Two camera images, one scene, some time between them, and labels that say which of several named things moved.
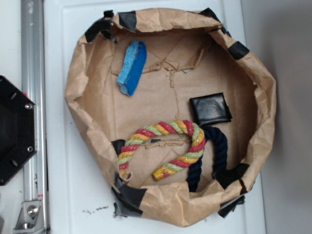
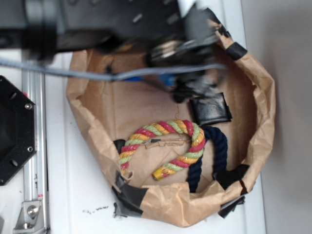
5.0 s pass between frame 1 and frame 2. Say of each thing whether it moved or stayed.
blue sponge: moved
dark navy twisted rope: stayed
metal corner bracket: stayed
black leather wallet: stayed
